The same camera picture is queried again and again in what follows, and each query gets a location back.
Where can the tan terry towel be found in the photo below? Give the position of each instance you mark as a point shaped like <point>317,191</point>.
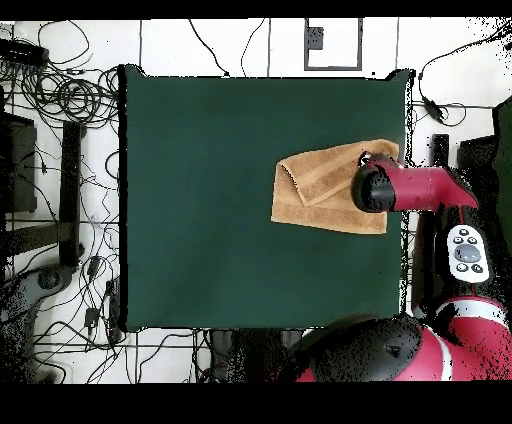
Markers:
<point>320,208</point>

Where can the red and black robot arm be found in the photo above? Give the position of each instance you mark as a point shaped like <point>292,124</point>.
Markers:
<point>416,188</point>

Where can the dark green table cloth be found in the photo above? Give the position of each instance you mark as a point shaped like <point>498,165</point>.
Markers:
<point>200,140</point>

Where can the small black power adapter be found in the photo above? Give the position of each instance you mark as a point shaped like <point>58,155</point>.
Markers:
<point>91,316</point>
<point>93,266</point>

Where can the small grey box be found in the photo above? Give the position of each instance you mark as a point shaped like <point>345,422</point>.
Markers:
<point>314,40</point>

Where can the black stand base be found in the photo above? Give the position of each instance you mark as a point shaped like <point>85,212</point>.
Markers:
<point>440,148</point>
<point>70,180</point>

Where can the office chair base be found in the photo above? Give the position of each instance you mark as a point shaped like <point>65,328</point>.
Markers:
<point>48,280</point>

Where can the black box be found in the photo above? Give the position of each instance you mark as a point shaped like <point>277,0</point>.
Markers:
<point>478,156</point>
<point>22,168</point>

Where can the dark green fabric sheet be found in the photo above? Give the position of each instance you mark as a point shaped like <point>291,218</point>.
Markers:
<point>504,160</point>

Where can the black power strip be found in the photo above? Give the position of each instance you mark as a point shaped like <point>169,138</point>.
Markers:
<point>24,52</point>

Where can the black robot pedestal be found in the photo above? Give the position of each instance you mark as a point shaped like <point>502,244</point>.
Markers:
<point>248,356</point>

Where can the grey square floor frame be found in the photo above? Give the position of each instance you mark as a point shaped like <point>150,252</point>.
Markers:
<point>332,68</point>

